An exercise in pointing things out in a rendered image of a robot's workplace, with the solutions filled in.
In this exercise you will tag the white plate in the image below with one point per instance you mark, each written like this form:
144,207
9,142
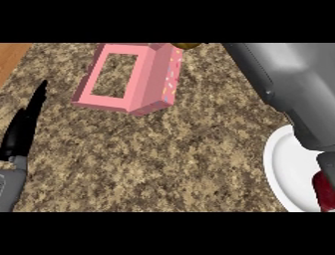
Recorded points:
289,169

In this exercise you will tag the pink cardboard box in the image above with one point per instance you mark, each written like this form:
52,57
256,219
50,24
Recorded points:
148,78

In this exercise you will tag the dark red squash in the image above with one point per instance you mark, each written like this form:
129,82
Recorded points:
326,192

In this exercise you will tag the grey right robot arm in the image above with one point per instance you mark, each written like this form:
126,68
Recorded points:
300,93

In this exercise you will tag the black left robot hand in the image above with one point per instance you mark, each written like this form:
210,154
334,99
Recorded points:
22,127

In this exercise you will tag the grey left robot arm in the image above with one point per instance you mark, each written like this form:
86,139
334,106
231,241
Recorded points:
0,191

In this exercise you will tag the yellow-brown rounded object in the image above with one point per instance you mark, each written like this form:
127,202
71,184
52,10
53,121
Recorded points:
188,45

